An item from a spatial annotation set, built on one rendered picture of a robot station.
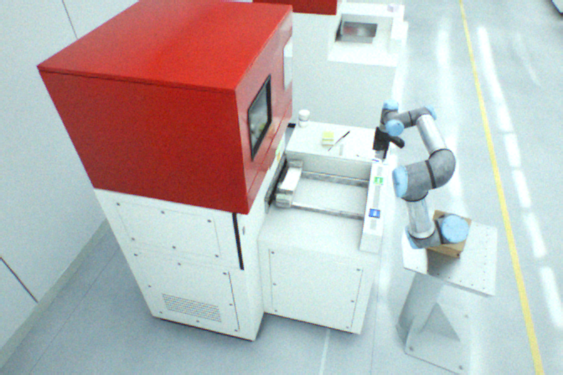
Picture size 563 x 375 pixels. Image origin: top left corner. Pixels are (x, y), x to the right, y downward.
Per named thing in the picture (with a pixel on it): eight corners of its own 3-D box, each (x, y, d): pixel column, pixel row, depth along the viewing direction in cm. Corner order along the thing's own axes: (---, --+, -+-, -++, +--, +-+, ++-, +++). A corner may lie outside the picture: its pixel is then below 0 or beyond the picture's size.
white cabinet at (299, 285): (264, 319, 263) (256, 240, 207) (296, 215, 331) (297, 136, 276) (360, 341, 250) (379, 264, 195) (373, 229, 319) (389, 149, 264)
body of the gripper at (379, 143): (373, 142, 208) (376, 123, 200) (389, 145, 206) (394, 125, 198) (371, 151, 202) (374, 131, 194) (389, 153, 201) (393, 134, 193)
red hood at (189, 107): (93, 187, 180) (34, 65, 139) (173, 99, 237) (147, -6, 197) (249, 216, 165) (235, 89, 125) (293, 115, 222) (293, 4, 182)
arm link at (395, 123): (410, 119, 174) (405, 105, 182) (385, 126, 176) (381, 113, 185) (413, 132, 179) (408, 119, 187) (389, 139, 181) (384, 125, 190)
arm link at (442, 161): (466, 165, 140) (431, 96, 177) (433, 172, 143) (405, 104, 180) (467, 187, 147) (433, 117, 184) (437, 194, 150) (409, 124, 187)
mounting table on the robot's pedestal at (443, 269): (488, 244, 220) (497, 228, 211) (485, 310, 190) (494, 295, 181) (405, 220, 233) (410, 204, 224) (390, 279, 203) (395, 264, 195)
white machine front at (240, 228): (240, 269, 194) (231, 213, 166) (281, 166, 251) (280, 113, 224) (245, 270, 193) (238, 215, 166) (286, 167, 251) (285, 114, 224)
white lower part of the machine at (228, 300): (154, 322, 262) (117, 244, 207) (204, 231, 320) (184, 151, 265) (255, 347, 248) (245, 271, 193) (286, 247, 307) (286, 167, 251)
